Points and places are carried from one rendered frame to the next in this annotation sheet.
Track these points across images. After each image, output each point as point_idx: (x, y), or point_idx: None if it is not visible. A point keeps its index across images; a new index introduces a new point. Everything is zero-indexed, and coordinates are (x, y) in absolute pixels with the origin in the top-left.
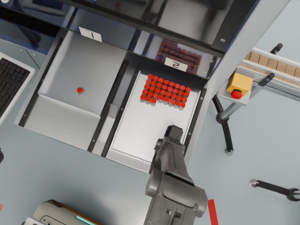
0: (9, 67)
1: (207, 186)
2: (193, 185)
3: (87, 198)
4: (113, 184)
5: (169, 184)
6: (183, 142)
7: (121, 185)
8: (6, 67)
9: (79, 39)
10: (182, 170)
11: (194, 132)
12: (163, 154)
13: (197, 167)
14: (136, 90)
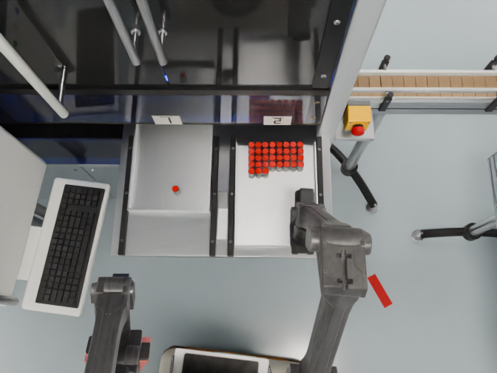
0: (79, 192)
1: None
2: None
3: (215, 329)
4: (242, 300)
5: (330, 232)
6: None
7: (253, 297)
8: (75, 194)
9: (151, 131)
10: (334, 220)
11: (325, 191)
12: (305, 219)
13: None
14: (239, 166)
